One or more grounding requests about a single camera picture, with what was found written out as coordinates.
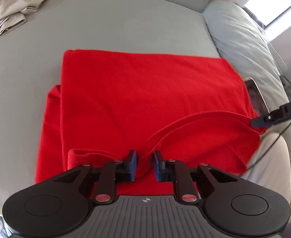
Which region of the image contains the pale blue-grey pillow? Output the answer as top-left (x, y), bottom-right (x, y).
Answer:
top-left (202, 0), bottom-right (291, 132)

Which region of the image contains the black cable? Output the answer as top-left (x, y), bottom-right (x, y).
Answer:
top-left (246, 119), bottom-right (291, 172)

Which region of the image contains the white cloth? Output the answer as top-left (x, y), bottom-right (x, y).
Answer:
top-left (0, 0), bottom-right (49, 40)

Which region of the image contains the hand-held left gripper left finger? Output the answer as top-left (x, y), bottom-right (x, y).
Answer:
top-left (54, 150), bottom-right (137, 205)

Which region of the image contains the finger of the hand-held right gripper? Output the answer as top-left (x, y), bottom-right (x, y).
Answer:
top-left (251, 113), bottom-right (281, 129)

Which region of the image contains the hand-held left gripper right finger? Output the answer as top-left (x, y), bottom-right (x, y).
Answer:
top-left (153, 151), bottom-right (239, 205)

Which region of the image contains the red sweater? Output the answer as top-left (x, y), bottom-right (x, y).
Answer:
top-left (35, 49), bottom-right (268, 196)

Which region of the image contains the smartphone with silver edge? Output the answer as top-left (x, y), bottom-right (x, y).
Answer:
top-left (243, 77), bottom-right (270, 116)

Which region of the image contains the beige cushion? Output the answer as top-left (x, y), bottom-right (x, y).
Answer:
top-left (241, 131), bottom-right (291, 205)

